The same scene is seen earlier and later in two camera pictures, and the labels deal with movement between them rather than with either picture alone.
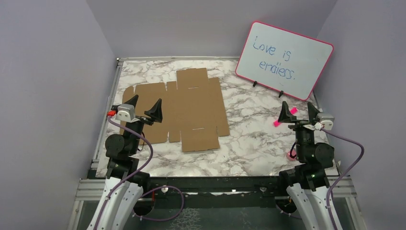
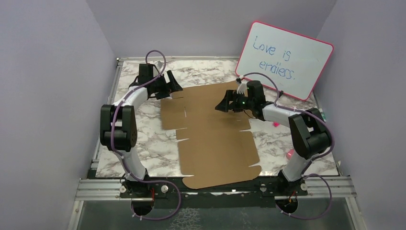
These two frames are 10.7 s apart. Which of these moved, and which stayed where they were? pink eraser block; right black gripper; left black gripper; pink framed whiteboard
Moved: left black gripper; right black gripper
Stayed: pink framed whiteboard; pink eraser block
